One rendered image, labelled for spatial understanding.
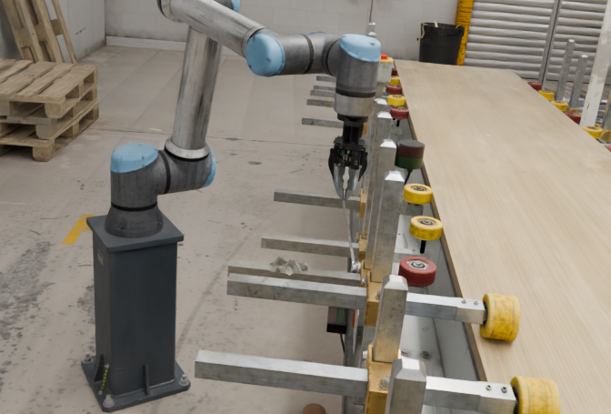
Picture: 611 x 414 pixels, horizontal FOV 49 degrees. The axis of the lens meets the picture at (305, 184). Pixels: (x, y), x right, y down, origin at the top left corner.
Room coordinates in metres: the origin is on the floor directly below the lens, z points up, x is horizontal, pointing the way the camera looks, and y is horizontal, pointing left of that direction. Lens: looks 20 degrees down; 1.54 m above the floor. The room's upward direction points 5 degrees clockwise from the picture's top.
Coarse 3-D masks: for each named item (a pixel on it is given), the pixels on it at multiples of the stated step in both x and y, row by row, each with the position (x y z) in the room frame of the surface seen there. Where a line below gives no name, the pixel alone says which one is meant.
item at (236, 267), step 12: (228, 264) 1.33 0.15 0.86; (240, 264) 1.33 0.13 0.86; (252, 264) 1.34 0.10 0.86; (264, 264) 1.34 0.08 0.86; (228, 276) 1.32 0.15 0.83; (264, 276) 1.32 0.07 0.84; (276, 276) 1.32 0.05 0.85; (288, 276) 1.32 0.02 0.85; (300, 276) 1.32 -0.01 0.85; (312, 276) 1.32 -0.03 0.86; (324, 276) 1.31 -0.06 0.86; (336, 276) 1.32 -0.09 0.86; (348, 276) 1.32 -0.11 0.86; (408, 288) 1.30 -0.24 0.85; (420, 288) 1.30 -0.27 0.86
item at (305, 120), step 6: (306, 120) 2.82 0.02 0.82; (312, 120) 2.82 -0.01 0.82; (318, 120) 2.82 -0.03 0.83; (324, 120) 2.82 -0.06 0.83; (330, 120) 2.82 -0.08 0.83; (336, 120) 2.83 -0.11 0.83; (330, 126) 2.81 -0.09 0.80; (336, 126) 2.81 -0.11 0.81; (342, 126) 2.81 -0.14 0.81; (390, 126) 2.80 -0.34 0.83; (396, 126) 2.81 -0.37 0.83; (390, 132) 2.80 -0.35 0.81; (396, 132) 2.80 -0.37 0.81
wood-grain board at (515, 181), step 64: (448, 128) 2.57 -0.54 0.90; (512, 128) 2.67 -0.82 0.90; (576, 128) 2.77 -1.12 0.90; (448, 192) 1.82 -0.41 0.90; (512, 192) 1.87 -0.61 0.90; (576, 192) 1.92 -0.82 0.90; (448, 256) 1.42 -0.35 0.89; (512, 256) 1.42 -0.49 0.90; (576, 256) 1.45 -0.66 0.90; (576, 320) 1.14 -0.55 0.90; (576, 384) 0.94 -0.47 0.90
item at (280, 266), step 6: (276, 258) 1.35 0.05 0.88; (282, 258) 1.34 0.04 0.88; (270, 264) 1.34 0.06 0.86; (276, 264) 1.34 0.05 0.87; (282, 264) 1.33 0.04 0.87; (288, 264) 1.33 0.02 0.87; (294, 264) 1.32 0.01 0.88; (300, 264) 1.33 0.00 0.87; (306, 264) 1.34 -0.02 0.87; (270, 270) 1.31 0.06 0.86; (276, 270) 1.31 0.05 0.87; (282, 270) 1.31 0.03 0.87; (288, 270) 1.31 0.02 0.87; (294, 270) 1.32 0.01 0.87; (300, 270) 1.32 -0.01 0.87; (306, 270) 1.33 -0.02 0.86
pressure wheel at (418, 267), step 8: (400, 264) 1.31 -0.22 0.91; (408, 264) 1.32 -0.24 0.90; (416, 264) 1.31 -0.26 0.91; (424, 264) 1.33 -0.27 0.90; (432, 264) 1.32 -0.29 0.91; (400, 272) 1.31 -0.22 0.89; (408, 272) 1.29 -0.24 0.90; (416, 272) 1.28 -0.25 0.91; (424, 272) 1.28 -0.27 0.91; (432, 272) 1.29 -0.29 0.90; (408, 280) 1.29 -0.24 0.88; (416, 280) 1.28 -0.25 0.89; (424, 280) 1.28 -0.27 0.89; (432, 280) 1.29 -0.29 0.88
